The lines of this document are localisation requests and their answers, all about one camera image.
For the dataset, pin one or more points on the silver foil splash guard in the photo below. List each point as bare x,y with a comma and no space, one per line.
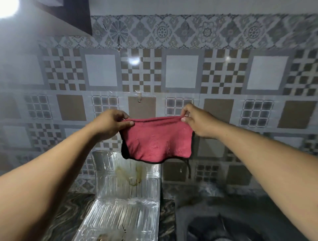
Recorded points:
124,196

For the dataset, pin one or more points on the dark wooden wall cabinet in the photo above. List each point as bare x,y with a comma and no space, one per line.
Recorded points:
67,15

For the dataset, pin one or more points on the bright ceiling light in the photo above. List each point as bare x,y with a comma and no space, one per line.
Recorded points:
7,7

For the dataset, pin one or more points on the person's left forearm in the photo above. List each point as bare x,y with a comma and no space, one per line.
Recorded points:
49,171

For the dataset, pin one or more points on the person's right forearm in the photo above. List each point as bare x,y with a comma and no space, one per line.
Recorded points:
268,161

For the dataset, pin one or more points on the clear adhesive wall hook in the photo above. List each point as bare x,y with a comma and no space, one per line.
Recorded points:
139,96

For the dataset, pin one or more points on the person's right hand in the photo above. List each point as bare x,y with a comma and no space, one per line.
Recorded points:
201,121

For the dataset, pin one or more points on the person's left thumb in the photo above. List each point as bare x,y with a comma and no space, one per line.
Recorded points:
128,123

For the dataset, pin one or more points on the person's right thumb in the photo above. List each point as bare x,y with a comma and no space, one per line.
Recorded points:
186,120

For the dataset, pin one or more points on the black gas stove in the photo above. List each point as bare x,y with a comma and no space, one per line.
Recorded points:
228,223

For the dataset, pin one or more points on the person's left hand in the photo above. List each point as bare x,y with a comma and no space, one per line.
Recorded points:
109,124

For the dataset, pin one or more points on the red cloth with black trim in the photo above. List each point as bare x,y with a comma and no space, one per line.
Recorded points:
156,139

